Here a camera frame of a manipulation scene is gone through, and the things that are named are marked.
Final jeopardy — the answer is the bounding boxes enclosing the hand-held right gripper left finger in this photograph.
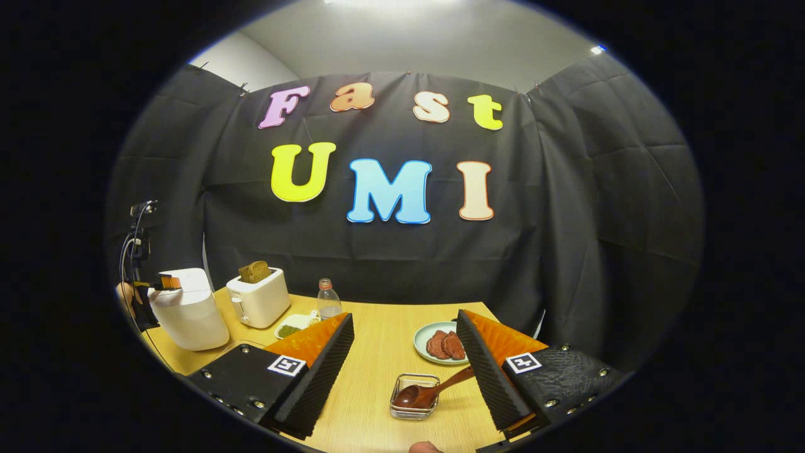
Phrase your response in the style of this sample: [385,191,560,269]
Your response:
[187,313,356,440]

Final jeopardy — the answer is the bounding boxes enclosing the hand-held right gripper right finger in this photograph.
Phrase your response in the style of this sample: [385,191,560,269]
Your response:
[456,310,625,441]

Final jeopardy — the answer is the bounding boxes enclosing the white rice cooker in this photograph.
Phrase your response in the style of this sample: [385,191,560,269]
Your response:
[148,268,231,352]

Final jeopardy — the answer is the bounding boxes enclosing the wooden spoon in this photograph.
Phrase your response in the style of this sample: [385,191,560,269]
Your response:
[393,366,476,410]

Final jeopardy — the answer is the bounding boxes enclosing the white divided dish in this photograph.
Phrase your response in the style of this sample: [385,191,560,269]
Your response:
[275,311,323,340]

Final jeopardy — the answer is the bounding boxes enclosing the pale green plate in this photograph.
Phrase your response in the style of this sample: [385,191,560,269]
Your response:
[413,322,470,366]

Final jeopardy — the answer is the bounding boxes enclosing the clear plastic bottle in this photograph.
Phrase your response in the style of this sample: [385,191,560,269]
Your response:
[316,278,344,321]

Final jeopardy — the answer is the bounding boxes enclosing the white toaster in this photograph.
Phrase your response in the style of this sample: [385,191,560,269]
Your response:
[226,267,291,330]

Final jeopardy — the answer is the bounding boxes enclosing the black backdrop cloth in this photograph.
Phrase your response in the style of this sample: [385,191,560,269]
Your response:
[107,55,704,373]

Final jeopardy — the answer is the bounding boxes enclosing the ceiling light panel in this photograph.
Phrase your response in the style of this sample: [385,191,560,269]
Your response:
[324,0,460,8]

